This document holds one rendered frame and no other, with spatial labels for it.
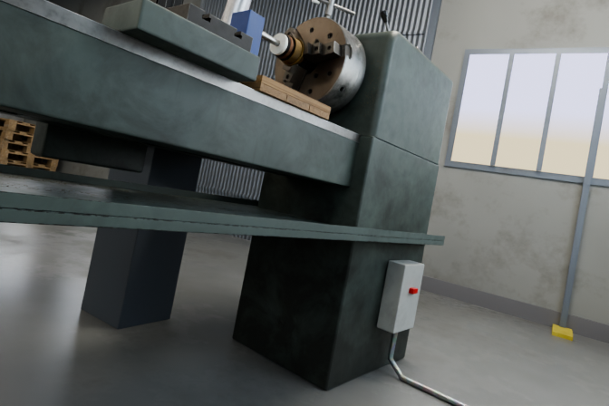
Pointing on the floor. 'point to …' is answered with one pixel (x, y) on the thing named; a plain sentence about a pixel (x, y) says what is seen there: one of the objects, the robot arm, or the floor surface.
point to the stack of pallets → (21, 146)
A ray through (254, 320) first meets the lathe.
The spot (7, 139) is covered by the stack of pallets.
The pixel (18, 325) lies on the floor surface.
